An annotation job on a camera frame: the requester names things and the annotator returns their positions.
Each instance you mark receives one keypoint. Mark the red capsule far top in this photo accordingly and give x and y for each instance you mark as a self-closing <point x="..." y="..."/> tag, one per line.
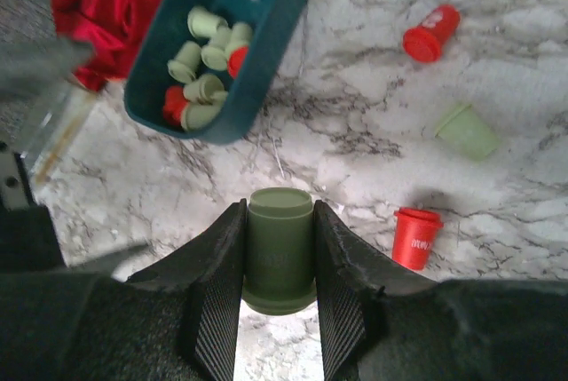
<point x="425" y="42"/>

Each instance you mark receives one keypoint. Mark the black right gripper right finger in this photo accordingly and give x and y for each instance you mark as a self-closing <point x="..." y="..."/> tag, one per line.
<point x="351" y="278"/>

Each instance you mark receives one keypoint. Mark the green capsule cluster top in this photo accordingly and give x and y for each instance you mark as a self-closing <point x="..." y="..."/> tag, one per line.
<point x="241" y="36"/>

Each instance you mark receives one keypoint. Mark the teal storage basket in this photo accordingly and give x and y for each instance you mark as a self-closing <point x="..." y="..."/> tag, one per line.
<point x="205" y="66"/>

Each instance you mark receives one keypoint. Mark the red cloth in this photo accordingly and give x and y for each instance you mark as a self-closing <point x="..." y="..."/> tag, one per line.
<point x="116" y="29"/>

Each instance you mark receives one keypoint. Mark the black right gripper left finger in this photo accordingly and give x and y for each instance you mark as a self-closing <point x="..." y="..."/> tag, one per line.
<point x="209" y="269"/>

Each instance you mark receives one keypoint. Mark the red capsule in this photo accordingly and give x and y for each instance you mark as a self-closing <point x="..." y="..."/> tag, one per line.
<point x="415" y="234"/>
<point x="425" y="42"/>

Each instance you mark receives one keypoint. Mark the red capsule left lower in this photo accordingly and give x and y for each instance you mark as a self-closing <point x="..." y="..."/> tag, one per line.
<point x="415" y="234"/>

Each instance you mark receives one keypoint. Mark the green capsule cluster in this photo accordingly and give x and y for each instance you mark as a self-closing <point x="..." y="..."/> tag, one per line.
<point x="241" y="36"/>
<point x="203" y="89"/>
<point x="213" y="53"/>

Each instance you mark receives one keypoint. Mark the red capsule mid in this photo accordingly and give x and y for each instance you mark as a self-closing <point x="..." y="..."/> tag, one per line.
<point x="174" y="104"/>
<point x="236" y="60"/>

